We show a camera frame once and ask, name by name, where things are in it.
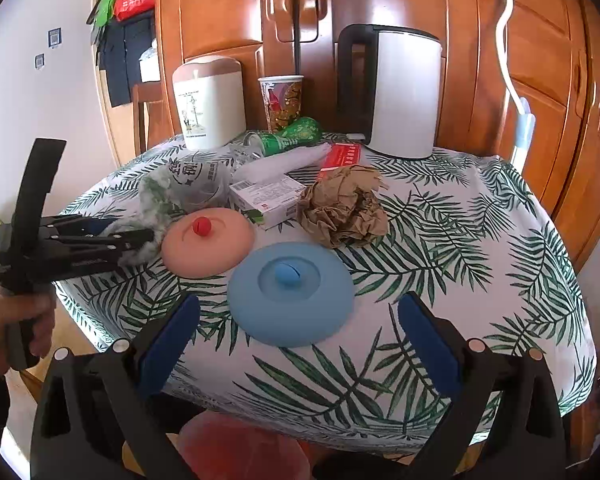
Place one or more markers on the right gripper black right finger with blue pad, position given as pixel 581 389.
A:
pixel 526 440

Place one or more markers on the white canister brown lid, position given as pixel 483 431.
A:
pixel 210 100

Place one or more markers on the person's left hand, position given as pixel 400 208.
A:
pixel 39 307

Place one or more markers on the green crushed can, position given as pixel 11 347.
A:
pixel 304 131

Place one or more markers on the patterned paper cup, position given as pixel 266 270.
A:
pixel 282 98

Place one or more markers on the grey fluffy cloth wad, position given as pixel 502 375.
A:
pixel 158 209

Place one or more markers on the red orange toothpaste box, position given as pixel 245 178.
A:
pixel 340 155

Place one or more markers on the white medicine box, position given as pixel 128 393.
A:
pixel 268 203

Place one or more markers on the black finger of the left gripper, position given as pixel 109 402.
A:
pixel 72 256
pixel 76 225

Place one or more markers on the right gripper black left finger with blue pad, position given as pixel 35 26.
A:
pixel 92 421

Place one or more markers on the dark hanging clothes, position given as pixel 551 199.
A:
pixel 119 52

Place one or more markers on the brown paper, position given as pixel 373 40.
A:
pixel 342 208

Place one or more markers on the peach silicone lid red knob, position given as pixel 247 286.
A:
pixel 207 242

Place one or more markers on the white electric kettle black handle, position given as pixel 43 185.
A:
pixel 389 80

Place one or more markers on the wooden chair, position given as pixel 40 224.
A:
pixel 151 119

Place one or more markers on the palm leaf tablecloth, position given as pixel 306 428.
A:
pixel 465 233

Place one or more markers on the red trash bin pink liner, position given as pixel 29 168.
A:
pixel 217 446

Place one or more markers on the blue silicone lid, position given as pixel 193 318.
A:
pixel 291 295

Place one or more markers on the wooden wardrobe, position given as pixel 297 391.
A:
pixel 553 49

